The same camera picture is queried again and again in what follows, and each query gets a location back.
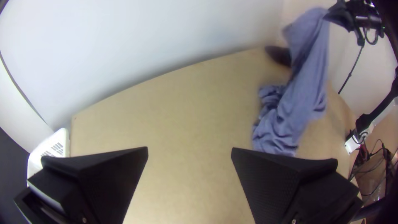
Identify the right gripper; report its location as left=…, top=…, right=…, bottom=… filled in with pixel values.
left=323, top=0, right=383, bottom=32

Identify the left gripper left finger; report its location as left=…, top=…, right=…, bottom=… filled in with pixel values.
left=27, top=146, right=149, bottom=224

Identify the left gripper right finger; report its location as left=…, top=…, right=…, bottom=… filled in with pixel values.
left=231, top=148, right=364, bottom=224

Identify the blue t-shirt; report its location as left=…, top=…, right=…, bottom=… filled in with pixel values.
left=252, top=7, right=331, bottom=157

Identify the white laundry basket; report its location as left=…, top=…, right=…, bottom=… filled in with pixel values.
left=27, top=127, right=70, bottom=187

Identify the pile of dark folded clothes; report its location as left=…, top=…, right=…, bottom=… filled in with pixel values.
left=265, top=46, right=293, bottom=68

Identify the black cable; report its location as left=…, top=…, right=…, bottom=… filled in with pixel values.
left=338, top=29, right=366, bottom=95

